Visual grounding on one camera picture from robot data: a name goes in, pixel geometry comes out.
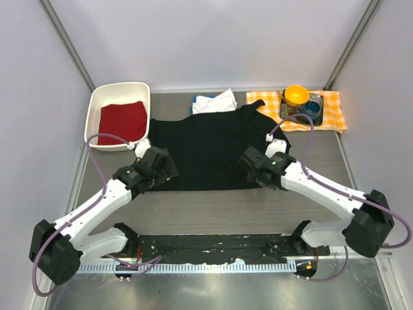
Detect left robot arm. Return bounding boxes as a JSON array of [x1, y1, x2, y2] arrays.
[[29, 146, 178, 285]]

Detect blue t shirt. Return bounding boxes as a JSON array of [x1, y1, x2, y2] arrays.
[[190, 95, 215, 115]]

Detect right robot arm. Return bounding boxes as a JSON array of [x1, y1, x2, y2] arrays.
[[239, 147, 394, 258]]

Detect dark patterned tray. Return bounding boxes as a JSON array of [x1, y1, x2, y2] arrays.
[[279, 93, 324, 126]]

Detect orange checkered cloth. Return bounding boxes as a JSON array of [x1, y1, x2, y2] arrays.
[[245, 90, 348, 134]]

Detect slotted cable duct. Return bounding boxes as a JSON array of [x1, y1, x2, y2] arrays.
[[77, 260, 296, 274]]

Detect white t shirt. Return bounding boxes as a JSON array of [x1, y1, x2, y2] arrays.
[[198, 88, 237, 114]]

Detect white plastic tub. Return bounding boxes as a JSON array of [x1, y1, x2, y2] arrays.
[[85, 82, 151, 152]]

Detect orange bowl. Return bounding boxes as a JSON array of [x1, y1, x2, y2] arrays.
[[284, 85, 310, 107]]

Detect blue mug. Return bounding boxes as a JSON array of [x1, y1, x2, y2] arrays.
[[298, 101, 321, 124]]

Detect red t shirt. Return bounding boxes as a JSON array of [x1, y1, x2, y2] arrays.
[[99, 101, 148, 142]]

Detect black t shirt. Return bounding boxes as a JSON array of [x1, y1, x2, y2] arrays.
[[148, 99, 287, 192]]

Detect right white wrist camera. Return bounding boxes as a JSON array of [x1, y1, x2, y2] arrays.
[[265, 134, 287, 158]]

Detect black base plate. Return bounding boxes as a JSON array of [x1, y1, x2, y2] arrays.
[[112, 234, 330, 265]]

